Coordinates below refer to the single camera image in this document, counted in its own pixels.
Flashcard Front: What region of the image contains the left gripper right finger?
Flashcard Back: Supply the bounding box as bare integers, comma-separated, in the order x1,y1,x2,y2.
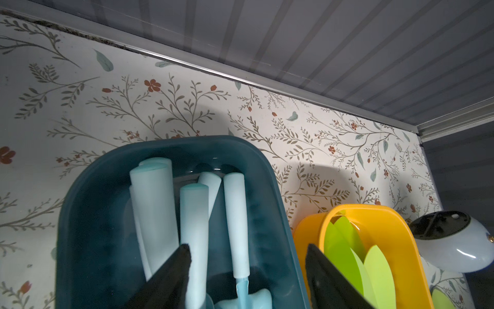
305,244,373,309

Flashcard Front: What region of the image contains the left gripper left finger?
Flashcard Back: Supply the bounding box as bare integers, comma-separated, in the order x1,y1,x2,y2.
123,244,191,309

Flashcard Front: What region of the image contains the green shovel wooden handle pair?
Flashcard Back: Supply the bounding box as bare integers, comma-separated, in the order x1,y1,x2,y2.
364,245,397,308

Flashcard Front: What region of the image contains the blue shovel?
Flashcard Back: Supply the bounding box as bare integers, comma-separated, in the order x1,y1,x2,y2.
129,157,179,280
215,173,273,308
180,184,209,308
198,172,222,217

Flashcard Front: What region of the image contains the teal storage box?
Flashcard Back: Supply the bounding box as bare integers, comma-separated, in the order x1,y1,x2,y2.
55,135,310,308

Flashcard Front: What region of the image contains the yellow storage box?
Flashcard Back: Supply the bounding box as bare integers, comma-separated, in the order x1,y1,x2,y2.
293,204,434,308

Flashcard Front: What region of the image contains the white round lamp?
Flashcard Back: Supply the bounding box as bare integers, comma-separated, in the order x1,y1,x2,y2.
409,211,493,273

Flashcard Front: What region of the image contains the floral table mat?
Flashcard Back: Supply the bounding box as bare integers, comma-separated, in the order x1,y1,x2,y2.
0,13,477,309

